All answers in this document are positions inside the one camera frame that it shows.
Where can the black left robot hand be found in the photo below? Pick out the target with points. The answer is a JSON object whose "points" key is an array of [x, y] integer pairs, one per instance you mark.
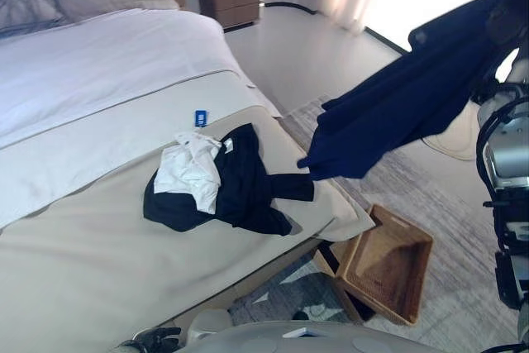
{"points": [[159, 340]]}

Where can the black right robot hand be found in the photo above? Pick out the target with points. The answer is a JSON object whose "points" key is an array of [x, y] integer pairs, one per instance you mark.
{"points": [[510, 18]]}

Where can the navy blue garment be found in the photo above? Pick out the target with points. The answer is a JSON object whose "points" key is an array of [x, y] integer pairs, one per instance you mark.
{"points": [[392, 121]]}

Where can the black garment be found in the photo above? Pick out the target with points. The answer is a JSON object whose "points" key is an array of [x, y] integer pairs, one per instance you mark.
{"points": [[244, 187]]}

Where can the white garment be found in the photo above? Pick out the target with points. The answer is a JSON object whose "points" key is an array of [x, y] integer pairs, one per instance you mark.
{"points": [[190, 167]]}

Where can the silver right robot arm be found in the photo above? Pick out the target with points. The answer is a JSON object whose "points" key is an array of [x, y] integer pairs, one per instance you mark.
{"points": [[508, 154]]}

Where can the bed with beige cover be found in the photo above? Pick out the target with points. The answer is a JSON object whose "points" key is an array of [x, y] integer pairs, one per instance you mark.
{"points": [[82, 254]]}

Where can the brown wicker basket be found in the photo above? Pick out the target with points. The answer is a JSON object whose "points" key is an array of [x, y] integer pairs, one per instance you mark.
{"points": [[384, 270]]}

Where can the grey robot torso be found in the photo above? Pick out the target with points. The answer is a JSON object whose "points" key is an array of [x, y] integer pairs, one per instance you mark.
{"points": [[289, 340]]}

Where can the blue-grey patterned mat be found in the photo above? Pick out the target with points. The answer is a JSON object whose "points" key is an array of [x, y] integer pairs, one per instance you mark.
{"points": [[285, 299]]}

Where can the cream oval rug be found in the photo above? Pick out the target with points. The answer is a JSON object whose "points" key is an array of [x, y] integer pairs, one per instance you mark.
{"points": [[454, 142]]}

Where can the grey striped area rug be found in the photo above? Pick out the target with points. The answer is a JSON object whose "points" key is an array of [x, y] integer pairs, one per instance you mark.
{"points": [[446, 204]]}

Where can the small blue tag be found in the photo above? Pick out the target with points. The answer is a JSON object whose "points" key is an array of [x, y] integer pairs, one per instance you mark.
{"points": [[200, 117]]}

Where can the white duvet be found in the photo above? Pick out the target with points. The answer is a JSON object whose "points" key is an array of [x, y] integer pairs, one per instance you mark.
{"points": [[103, 59]]}

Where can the striped grey pillow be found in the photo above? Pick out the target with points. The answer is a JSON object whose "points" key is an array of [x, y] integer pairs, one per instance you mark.
{"points": [[25, 3]]}

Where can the wooden bed frame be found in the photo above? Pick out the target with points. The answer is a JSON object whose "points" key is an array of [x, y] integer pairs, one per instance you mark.
{"points": [[264, 280]]}

